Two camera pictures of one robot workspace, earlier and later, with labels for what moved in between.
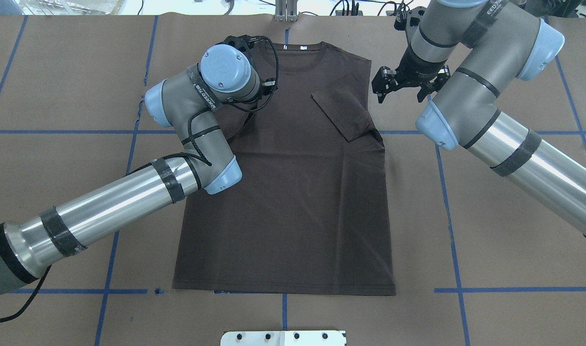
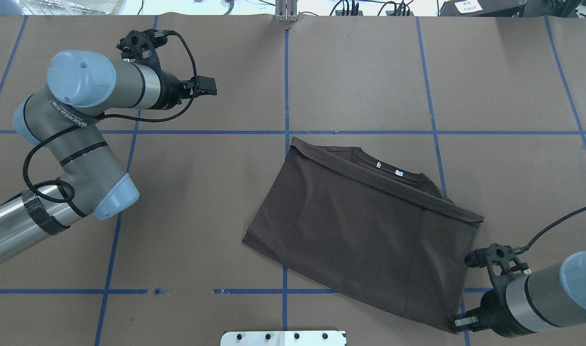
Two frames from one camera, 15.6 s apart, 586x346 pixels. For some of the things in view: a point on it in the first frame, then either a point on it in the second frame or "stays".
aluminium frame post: (286, 10) stays
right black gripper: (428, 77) → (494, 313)
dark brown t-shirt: (308, 214) → (371, 226)
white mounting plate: (283, 338) stays
